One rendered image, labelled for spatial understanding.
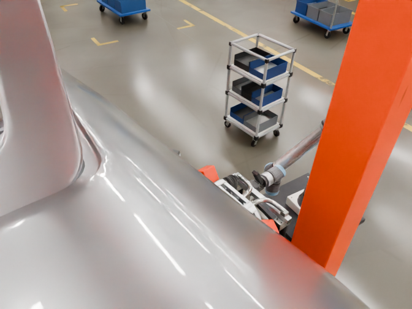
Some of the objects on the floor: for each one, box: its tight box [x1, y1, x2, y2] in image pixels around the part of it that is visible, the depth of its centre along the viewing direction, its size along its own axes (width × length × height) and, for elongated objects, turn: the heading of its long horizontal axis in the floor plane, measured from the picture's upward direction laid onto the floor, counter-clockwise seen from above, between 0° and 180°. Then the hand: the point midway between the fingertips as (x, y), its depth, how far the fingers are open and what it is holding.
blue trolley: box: [291, 0, 353, 39], centre depth 621 cm, size 102×63×96 cm, turn 31°
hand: (240, 192), depth 214 cm, fingers open, 14 cm apart
